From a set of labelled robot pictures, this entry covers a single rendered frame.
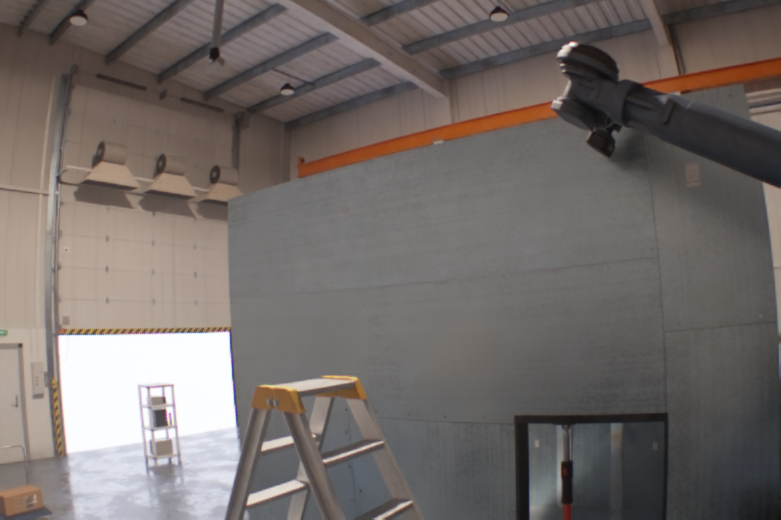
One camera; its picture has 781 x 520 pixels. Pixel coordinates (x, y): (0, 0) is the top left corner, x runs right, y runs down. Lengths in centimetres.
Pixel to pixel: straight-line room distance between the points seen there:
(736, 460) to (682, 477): 20
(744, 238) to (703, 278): 19
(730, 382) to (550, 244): 82
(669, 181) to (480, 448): 121
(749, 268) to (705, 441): 59
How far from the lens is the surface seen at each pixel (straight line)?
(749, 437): 197
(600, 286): 196
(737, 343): 191
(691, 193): 194
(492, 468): 221
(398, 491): 193
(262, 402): 176
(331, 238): 256
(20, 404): 1099
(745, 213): 192
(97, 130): 1202
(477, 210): 216
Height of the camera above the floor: 252
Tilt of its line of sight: 7 degrees up
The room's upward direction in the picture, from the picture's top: 3 degrees counter-clockwise
